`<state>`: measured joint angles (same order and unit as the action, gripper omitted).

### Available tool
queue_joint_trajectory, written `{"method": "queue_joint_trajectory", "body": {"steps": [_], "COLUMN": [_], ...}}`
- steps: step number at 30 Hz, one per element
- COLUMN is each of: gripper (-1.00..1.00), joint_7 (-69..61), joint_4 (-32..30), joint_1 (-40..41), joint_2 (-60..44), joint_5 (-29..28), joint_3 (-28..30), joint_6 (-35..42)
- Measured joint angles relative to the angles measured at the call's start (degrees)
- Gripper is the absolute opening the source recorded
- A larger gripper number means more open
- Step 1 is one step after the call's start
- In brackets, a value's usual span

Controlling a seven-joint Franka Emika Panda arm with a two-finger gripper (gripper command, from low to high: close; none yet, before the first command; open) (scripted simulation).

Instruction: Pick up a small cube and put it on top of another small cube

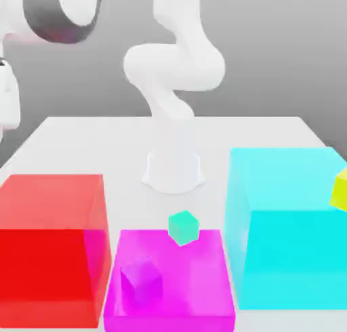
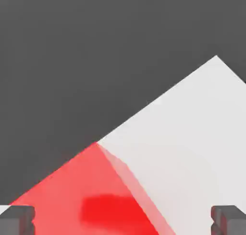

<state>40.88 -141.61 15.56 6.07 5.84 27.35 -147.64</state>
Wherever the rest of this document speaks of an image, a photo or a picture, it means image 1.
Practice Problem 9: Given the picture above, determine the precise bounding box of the large red box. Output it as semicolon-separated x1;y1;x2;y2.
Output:
0;173;113;329

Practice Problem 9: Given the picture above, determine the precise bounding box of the small yellow cube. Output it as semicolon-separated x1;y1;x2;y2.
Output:
329;167;347;213

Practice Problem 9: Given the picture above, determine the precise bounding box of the large cyan box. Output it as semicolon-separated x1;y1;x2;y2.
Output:
224;146;347;311

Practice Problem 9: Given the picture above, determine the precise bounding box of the large magenta box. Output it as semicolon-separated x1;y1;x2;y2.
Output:
103;228;236;332

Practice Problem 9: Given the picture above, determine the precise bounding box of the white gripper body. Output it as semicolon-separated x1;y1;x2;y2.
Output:
0;62;22;131

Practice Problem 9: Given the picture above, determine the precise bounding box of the small green cube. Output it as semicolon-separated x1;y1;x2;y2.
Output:
167;209;201;247

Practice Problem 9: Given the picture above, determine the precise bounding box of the small purple cube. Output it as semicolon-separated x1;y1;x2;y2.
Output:
119;257;164;308

